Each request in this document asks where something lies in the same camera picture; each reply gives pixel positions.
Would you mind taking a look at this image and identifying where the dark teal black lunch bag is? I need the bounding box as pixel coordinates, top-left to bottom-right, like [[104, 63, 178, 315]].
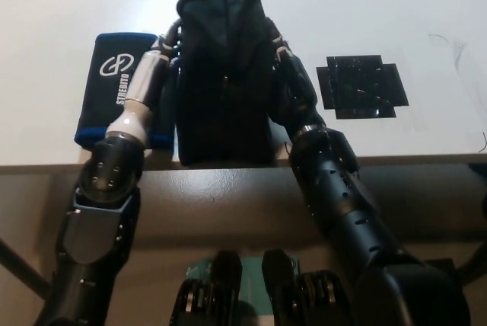
[[173, 0, 291, 168]]

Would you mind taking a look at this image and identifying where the black blue Strebito notebook case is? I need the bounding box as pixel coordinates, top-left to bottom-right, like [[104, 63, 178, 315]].
[[73, 31, 177, 151]]

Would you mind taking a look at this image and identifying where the black floor tape patch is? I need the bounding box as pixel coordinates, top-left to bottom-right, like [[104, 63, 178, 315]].
[[422, 257, 457, 277]]

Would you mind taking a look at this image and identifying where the black table leg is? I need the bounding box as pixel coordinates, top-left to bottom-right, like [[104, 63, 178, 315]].
[[0, 237, 53, 299], [455, 240, 487, 285]]

